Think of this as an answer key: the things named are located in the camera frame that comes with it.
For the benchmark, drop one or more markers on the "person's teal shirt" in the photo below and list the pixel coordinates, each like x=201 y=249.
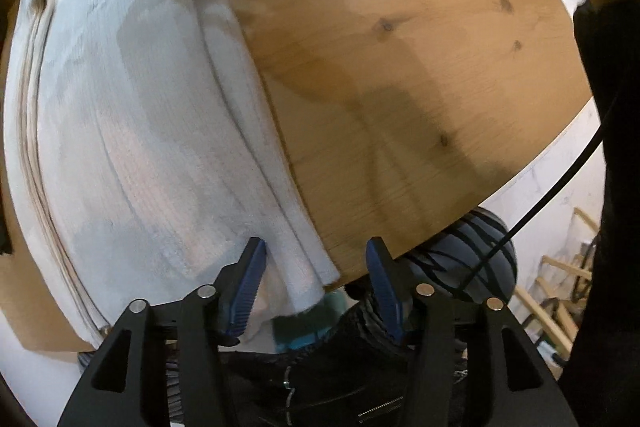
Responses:
x=305 y=327

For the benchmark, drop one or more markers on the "white knit cardigan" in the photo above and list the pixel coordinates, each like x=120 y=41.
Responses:
x=125 y=107

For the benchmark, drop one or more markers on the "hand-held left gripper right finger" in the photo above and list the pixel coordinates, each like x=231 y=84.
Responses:
x=382 y=289

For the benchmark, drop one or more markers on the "person's right forearm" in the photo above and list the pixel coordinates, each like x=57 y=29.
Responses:
x=615 y=207

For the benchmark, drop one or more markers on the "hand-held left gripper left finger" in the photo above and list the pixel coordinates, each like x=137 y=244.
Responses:
x=247 y=289

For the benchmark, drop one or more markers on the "wooden rack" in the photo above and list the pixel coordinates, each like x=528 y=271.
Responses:
x=555 y=307

